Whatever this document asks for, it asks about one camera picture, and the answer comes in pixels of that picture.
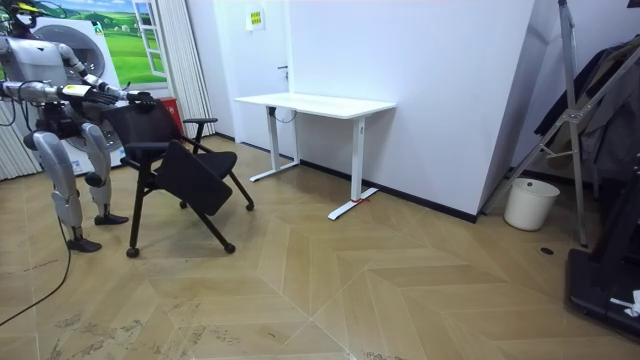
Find silver metal stand frame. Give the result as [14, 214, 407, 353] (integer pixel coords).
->
[479, 0, 640, 249]

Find cable bundle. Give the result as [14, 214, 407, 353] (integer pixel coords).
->
[0, 0, 69, 21]

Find white washing machine tower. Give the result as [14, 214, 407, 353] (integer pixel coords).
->
[29, 16, 127, 176]

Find red box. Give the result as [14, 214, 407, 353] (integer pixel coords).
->
[159, 96, 185, 134]

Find white wall sign yellow label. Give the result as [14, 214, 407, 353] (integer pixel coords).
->
[244, 6, 267, 33]

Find green landscape wall poster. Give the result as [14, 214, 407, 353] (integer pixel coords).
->
[37, 0, 169, 89]

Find black machine base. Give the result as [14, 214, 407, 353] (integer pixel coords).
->
[565, 164, 640, 342]

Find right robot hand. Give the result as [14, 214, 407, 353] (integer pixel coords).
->
[58, 83, 120, 107]

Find robot legs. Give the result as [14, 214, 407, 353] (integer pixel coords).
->
[22, 122, 130, 254]

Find white standing desk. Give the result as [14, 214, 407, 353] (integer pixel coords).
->
[233, 92, 398, 222]

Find black desk cable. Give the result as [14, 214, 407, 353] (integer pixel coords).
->
[268, 106, 299, 125]

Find white plastic bucket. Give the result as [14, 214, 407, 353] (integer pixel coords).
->
[503, 177, 561, 232]

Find robot body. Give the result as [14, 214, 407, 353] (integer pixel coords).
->
[0, 0, 81, 142]

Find white pleated curtain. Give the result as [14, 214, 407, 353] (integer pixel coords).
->
[156, 0, 217, 139]
[0, 98, 44, 182]

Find black folding chair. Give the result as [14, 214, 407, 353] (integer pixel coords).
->
[103, 98, 256, 260]

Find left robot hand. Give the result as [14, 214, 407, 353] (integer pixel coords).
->
[124, 90, 158, 108]

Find dark hanging clothes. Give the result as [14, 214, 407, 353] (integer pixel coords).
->
[533, 37, 640, 184]

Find black floor cable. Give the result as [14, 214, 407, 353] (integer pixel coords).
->
[0, 218, 73, 329]

